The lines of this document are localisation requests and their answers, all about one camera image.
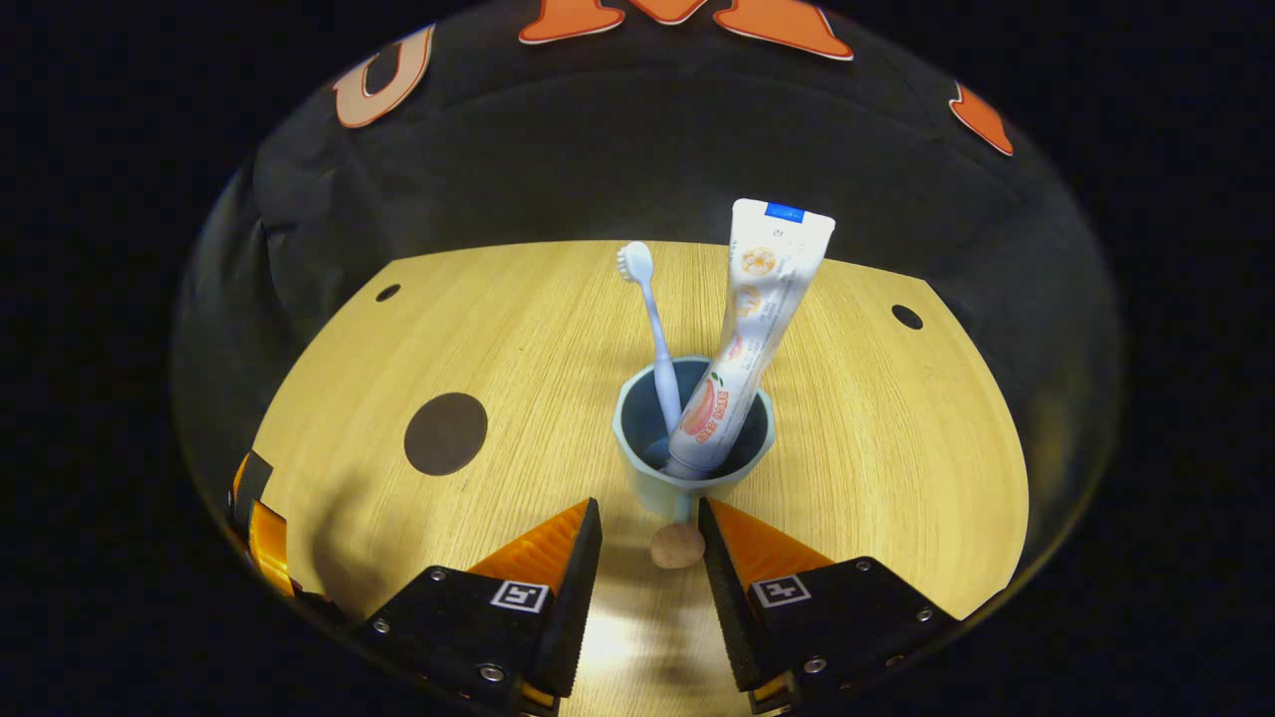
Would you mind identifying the black backdrop cloth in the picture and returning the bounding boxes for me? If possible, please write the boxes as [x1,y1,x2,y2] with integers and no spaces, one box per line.
[169,0,1122,479]

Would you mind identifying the wooden desktop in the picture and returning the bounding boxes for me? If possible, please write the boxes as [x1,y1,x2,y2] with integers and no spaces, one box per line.
[244,239,1032,717]

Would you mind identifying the light blue cup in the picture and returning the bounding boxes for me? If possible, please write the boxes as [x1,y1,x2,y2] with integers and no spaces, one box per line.
[612,356,776,571]

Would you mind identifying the brown round coaster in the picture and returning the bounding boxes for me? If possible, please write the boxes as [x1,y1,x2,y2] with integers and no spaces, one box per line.
[403,392,489,477]

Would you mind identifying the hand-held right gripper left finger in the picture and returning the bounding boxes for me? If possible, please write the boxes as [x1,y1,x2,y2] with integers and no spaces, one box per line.
[354,498,604,716]

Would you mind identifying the white toothpaste tube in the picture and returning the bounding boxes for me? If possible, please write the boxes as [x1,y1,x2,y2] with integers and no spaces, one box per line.
[661,198,836,481]

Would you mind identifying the white toothbrush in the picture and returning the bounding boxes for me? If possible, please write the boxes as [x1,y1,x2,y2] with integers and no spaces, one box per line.
[616,241,684,469]

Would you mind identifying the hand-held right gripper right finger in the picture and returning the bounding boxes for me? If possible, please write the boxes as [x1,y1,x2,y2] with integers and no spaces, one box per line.
[697,498,962,716]

